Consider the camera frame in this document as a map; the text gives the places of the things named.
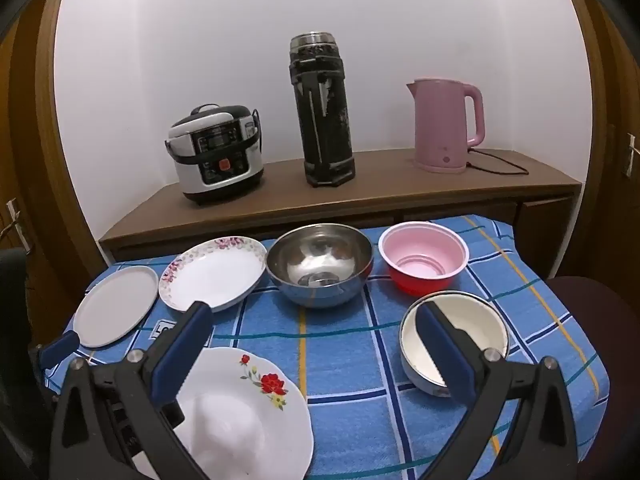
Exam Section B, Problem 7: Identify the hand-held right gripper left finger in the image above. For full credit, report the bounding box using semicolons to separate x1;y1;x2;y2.
50;301;216;480

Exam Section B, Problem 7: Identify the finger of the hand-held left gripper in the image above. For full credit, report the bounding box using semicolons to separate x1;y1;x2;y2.
39;332;81;371

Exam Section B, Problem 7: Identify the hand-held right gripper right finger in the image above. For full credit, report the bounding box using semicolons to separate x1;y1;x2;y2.
416;304;577;480

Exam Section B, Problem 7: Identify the white enamel bowl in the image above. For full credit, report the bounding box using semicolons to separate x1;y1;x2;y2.
399;294;511;398

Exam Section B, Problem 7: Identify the plain white plate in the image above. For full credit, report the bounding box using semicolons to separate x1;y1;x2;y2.
72;265;160;348

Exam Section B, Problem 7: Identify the white plate with red flower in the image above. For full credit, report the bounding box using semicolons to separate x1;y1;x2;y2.
135;346;315;480

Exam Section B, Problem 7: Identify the pink floral rim plate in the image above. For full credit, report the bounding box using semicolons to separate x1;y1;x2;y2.
158;235;268;312

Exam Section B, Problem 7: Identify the red and pink plastic bowl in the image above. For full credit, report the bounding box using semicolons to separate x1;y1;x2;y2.
378;221;471;297

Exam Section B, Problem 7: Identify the stainless steel bowl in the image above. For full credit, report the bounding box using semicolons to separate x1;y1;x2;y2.
265;223;375;308

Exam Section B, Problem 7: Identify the blue checked cloth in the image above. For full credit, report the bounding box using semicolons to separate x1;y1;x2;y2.
42;214;611;480

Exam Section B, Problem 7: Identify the brown wooden cabinet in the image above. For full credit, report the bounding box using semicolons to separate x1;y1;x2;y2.
98;148;583;263

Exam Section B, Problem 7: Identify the white and black rice cooker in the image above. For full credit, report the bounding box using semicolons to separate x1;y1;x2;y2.
165;104;265;206

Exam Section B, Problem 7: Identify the wooden door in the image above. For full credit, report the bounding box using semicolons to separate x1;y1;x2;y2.
0;10;56;331
555;0;640;286

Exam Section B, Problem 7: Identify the pink electric kettle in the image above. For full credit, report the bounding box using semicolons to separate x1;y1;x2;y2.
406;78;486;173

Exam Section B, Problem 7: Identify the tall black thermos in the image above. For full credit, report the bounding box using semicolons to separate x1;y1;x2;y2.
288;32;357;188

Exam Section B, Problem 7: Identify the black kettle cable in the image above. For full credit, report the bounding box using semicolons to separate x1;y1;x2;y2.
467;147;530;177

